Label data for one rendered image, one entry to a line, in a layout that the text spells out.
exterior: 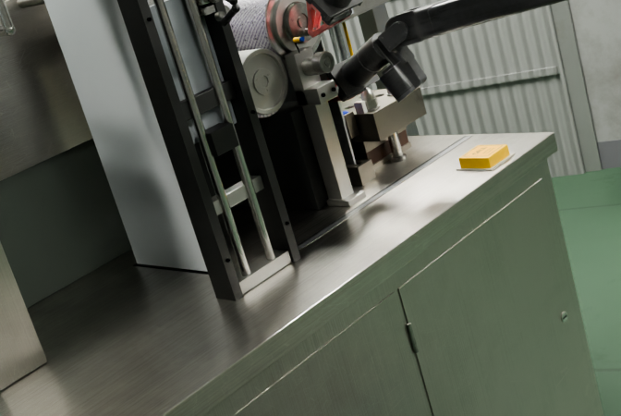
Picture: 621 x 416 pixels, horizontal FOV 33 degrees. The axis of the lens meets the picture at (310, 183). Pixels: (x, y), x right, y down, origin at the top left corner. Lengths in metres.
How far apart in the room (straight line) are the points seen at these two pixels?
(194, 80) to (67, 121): 0.43
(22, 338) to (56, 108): 0.51
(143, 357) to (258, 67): 0.59
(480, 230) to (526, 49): 2.49
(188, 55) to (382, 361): 0.60
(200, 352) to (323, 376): 0.22
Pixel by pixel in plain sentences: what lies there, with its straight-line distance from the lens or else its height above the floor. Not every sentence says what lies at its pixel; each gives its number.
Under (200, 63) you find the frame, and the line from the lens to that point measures 1.68.
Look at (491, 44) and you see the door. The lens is 4.42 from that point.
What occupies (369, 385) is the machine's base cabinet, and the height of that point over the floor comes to 0.70.
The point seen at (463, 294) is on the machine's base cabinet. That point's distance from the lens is 1.92.
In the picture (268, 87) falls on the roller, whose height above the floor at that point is 1.16.
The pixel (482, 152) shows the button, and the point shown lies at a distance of 1.99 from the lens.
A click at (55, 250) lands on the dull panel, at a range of 2.03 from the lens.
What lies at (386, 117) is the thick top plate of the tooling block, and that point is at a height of 1.01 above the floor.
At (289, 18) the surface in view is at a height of 1.26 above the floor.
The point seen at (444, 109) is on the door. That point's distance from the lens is 4.56.
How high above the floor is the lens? 1.52
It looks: 17 degrees down
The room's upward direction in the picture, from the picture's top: 16 degrees counter-clockwise
